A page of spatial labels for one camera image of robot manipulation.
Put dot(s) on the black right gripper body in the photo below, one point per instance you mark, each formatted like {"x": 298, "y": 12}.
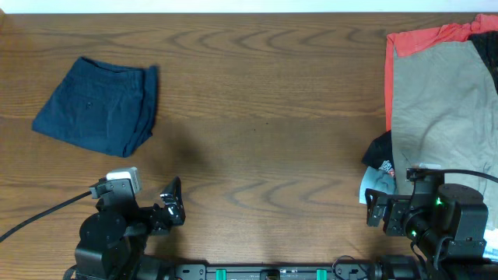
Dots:
{"x": 389, "y": 212}

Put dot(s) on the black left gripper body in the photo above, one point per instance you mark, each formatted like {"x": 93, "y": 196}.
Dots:
{"x": 162, "y": 217}

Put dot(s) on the dark blue denim shorts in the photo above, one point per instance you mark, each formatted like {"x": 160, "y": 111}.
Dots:
{"x": 102, "y": 107}

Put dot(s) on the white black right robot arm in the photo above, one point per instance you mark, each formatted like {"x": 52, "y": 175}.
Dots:
{"x": 446, "y": 226}

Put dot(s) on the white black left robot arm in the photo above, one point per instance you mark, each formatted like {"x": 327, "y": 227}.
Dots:
{"x": 113, "y": 240}

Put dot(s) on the light blue garment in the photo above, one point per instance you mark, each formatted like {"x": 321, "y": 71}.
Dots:
{"x": 377, "y": 180}

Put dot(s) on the black garment with printed label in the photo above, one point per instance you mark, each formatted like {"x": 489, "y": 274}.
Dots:
{"x": 379, "y": 154}

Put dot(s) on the khaki grey shorts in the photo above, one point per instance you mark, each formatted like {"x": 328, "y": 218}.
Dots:
{"x": 444, "y": 111}

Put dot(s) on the red orange t-shirt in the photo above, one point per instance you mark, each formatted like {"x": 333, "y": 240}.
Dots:
{"x": 414, "y": 41}

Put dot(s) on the black lace garment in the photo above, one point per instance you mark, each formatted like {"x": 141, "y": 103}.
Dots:
{"x": 486, "y": 45}

